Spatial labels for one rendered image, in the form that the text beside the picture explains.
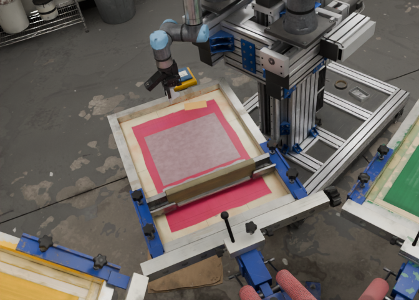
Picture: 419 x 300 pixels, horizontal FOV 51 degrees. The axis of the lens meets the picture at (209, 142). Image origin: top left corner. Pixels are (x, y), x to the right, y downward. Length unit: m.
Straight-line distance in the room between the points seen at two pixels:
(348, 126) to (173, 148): 1.47
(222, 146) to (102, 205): 1.39
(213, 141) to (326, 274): 1.11
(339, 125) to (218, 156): 1.37
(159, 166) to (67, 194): 1.47
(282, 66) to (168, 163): 0.63
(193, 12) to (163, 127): 0.52
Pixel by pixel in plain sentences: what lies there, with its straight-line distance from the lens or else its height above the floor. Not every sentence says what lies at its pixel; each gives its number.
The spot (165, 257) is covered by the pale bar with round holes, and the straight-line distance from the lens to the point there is 1.52.
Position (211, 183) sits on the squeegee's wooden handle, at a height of 1.04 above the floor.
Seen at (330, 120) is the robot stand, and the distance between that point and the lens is 3.08.
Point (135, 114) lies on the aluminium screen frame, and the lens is 2.08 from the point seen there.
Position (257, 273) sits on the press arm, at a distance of 1.46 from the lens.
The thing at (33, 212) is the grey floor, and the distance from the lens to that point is 3.26.
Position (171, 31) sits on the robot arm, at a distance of 1.95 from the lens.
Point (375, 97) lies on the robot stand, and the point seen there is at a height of 0.21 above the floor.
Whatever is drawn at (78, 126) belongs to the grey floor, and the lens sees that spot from 3.69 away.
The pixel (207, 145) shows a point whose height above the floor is 0.97.
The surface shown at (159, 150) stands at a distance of 1.92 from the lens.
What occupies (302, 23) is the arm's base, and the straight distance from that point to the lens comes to 1.95.
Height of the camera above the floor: 2.34
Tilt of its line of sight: 46 degrees down
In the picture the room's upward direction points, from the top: 10 degrees counter-clockwise
